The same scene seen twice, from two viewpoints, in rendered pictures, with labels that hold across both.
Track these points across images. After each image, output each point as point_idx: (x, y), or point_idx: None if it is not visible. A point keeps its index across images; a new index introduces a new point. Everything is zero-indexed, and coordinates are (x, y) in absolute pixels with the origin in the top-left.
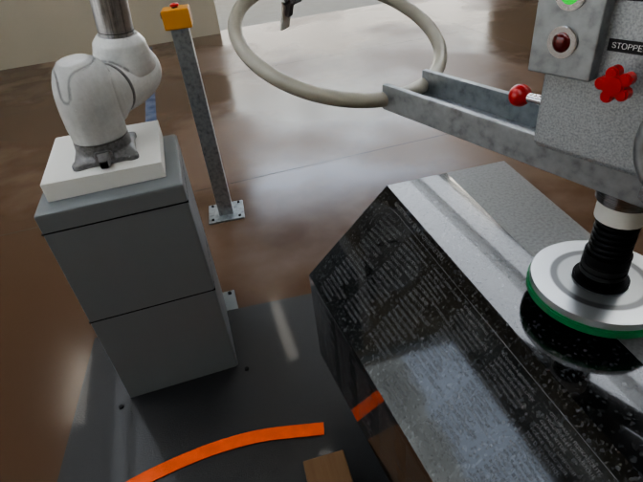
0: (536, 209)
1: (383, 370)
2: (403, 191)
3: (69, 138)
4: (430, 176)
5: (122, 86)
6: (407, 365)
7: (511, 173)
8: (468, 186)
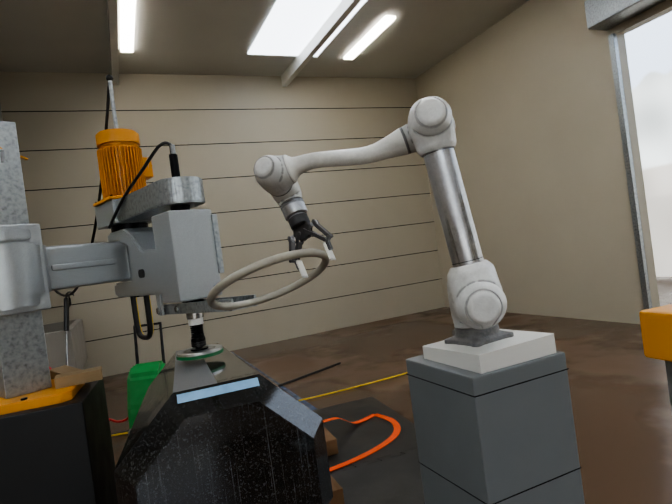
0: (186, 376)
1: (280, 387)
2: (250, 373)
3: (538, 335)
4: (229, 380)
5: (450, 296)
6: (270, 380)
7: (177, 387)
8: (210, 379)
